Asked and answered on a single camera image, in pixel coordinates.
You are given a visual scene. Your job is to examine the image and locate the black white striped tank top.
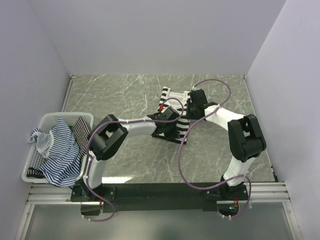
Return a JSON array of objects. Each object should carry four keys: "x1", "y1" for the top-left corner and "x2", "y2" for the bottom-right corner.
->
[{"x1": 152, "y1": 86, "x2": 191, "y2": 144}]

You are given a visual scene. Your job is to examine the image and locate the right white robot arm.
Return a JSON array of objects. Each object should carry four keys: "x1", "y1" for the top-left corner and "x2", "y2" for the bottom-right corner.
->
[{"x1": 186, "y1": 89, "x2": 267, "y2": 200}]

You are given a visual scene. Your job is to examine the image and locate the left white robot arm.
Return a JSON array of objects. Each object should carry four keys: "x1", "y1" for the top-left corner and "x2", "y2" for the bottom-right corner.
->
[{"x1": 82, "y1": 106, "x2": 182, "y2": 201}]

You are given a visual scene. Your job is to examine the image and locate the blue white striped tank top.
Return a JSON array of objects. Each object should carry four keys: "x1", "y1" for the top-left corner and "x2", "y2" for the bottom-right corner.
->
[{"x1": 27, "y1": 117, "x2": 81, "y2": 188}]

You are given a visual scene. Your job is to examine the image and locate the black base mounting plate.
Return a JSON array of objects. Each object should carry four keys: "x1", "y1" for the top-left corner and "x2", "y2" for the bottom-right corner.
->
[{"x1": 70, "y1": 183, "x2": 249, "y2": 216}]

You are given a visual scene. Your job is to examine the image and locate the dark thin striped garment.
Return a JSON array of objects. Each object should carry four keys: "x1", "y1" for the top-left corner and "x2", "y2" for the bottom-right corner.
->
[{"x1": 71, "y1": 116, "x2": 91, "y2": 159}]

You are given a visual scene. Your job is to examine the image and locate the white plastic laundry basket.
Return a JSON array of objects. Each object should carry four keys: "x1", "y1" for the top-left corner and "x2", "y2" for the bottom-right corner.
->
[{"x1": 21, "y1": 112, "x2": 94, "y2": 184}]

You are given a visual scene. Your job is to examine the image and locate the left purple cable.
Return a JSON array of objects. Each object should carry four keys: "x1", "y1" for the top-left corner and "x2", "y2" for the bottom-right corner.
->
[{"x1": 85, "y1": 97, "x2": 185, "y2": 223}]

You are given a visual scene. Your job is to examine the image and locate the purple cable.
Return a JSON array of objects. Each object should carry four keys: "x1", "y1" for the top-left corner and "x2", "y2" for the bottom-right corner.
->
[
  {"x1": 178, "y1": 79, "x2": 252, "y2": 220},
  {"x1": 85, "y1": 97, "x2": 185, "y2": 223}
]

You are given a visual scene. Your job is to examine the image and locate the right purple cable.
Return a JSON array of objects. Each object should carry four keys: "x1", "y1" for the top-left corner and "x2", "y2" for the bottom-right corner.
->
[{"x1": 178, "y1": 79, "x2": 252, "y2": 220}]

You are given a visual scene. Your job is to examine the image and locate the aluminium rail frame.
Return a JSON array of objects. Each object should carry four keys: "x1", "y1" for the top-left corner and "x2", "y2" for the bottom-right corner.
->
[{"x1": 15, "y1": 182, "x2": 303, "y2": 240}]

